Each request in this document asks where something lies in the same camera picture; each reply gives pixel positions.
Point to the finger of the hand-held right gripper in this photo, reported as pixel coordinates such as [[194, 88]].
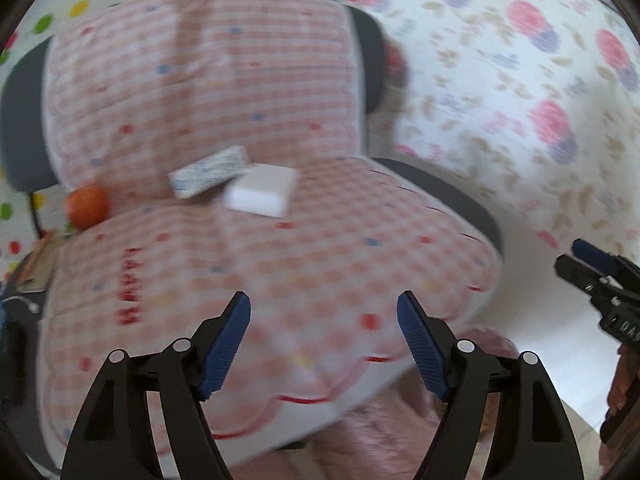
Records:
[[577, 272], [595, 255]]

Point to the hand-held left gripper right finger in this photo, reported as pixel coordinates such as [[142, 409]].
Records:
[[420, 345]]

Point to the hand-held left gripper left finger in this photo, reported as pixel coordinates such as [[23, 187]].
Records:
[[227, 345]]

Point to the person's right hand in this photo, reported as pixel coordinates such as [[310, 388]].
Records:
[[625, 380]]

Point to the pink checked chair cushion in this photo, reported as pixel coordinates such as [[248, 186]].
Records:
[[300, 260]]

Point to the white foam block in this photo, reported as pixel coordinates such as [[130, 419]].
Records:
[[260, 190]]

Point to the blue white packet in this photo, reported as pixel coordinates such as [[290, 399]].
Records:
[[207, 172]]

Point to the floral white cloth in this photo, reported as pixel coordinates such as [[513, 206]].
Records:
[[500, 85]]

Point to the orange round fruit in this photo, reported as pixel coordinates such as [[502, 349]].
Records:
[[89, 207]]

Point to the grey office chair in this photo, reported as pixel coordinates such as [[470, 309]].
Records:
[[20, 135]]

